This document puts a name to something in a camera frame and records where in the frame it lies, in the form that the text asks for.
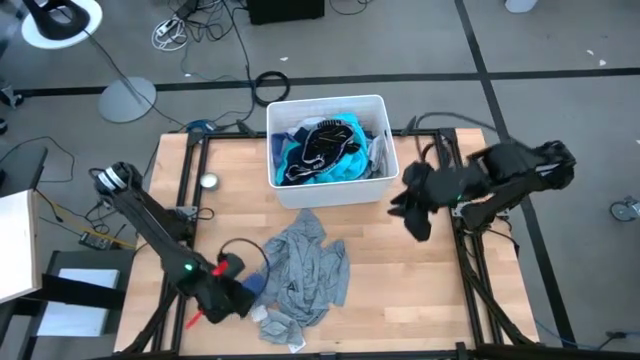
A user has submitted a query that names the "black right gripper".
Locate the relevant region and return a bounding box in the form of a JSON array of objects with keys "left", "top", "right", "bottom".
[{"left": 388, "top": 162, "right": 489, "bottom": 242}]

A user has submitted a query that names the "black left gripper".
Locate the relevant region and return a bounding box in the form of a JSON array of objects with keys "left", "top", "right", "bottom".
[{"left": 197, "top": 253, "right": 257, "bottom": 324}]

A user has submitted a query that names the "blue sock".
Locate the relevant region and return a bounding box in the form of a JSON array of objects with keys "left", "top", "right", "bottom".
[{"left": 242, "top": 273, "right": 265, "bottom": 298}]

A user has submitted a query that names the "turquoise t-shirt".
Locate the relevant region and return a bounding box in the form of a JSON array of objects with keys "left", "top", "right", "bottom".
[{"left": 276, "top": 112, "right": 372, "bottom": 185}]

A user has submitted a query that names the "white plastic laundry basket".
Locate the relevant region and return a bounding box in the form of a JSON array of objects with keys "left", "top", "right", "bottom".
[{"left": 265, "top": 94, "right": 400, "bottom": 210}]

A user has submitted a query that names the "black striped underwear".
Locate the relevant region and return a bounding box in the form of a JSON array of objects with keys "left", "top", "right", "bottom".
[{"left": 286, "top": 119, "right": 363, "bottom": 183}]

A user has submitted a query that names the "navy garment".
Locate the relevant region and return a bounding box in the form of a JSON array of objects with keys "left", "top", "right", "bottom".
[{"left": 271, "top": 130, "right": 307, "bottom": 187}]

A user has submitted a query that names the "small grey cloth with label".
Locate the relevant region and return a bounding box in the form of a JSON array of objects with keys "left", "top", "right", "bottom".
[{"left": 249, "top": 303, "right": 308, "bottom": 354}]

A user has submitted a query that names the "grey t-shirt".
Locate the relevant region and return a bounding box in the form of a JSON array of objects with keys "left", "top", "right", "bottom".
[{"left": 258, "top": 208, "right": 352, "bottom": 329}]

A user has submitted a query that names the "small black clamp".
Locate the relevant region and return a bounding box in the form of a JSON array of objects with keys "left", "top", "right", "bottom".
[{"left": 399, "top": 114, "right": 419, "bottom": 138}]

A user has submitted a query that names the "small black electronic device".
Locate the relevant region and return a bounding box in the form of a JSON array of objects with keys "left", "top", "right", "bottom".
[{"left": 78, "top": 230, "right": 122, "bottom": 251}]

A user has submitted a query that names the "black cart with white sheets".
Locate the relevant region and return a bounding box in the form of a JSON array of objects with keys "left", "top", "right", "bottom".
[{"left": 22, "top": 248, "right": 136, "bottom": 360}]

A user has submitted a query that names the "grey caster wheel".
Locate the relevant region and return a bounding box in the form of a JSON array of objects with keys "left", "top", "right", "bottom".
[{"left": 609, "top": 195, "right": 640, "bottom": 224}]

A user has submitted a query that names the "grey round lamp base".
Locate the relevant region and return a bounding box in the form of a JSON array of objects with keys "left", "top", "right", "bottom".
[{"left": 98, "top": 76, "right": 158, "bottom": 124}]

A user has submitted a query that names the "white board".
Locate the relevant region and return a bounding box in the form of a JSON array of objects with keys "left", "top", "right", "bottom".
[{"left": 0, "top": 188, "right": 44, "bottom": 305}]

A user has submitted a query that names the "white container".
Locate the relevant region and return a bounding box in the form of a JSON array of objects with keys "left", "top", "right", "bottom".
[{"left": 504, "top": 0, "right": 540, "bottom": 14}]

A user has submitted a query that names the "black box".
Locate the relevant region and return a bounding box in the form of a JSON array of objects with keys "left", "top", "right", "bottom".
[{"left": 246, "top": 0, "right": 326, "bottom": 26}]

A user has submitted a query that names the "black monitor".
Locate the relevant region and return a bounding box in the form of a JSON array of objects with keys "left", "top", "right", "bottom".
[{"left": 0, "top": 144, "right": 50, "bottom": 199}]

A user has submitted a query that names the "black curved object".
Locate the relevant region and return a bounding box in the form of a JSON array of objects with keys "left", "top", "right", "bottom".
[{"left": 23, "top": 0, "right": 92, "bottom": 41}]

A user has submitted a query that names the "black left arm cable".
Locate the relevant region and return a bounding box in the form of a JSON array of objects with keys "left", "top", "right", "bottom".
[{"left": 218, "top": 237, "right": 272, "bottom": 294}]

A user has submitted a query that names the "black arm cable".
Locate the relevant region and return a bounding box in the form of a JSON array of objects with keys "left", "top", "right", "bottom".
[
  {"left": 218, "top": 237, "right": 272, "bottom": 294},
  {"left": 414, "top": 111, "right": 504, "bottom": 139}
]

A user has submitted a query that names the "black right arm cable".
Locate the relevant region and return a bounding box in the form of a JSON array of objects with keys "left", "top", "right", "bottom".
[{"left": 414, "top": 111, "right": 504, "bottom": 139}]

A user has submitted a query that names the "black aluminium table frame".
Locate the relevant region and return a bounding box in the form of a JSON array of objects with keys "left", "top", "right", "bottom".
[{"left": 92, "top": 127, "right": 640, "bottom": 360}]

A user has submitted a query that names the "thin blue floor cable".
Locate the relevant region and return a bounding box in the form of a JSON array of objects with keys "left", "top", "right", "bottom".
[{"left": 533, "top": 319, "right": 640, "bottom": 351}]

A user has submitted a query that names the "coiled black cable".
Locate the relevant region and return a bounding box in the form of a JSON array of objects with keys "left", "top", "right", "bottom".
[{"left": 253, "top": 70, "right": 292, "bottom": 107}]

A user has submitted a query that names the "white cable bundle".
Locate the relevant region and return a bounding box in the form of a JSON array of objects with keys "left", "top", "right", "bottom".
[{"left": 151, "top": 16, "right": 190, "bottom": 52}]

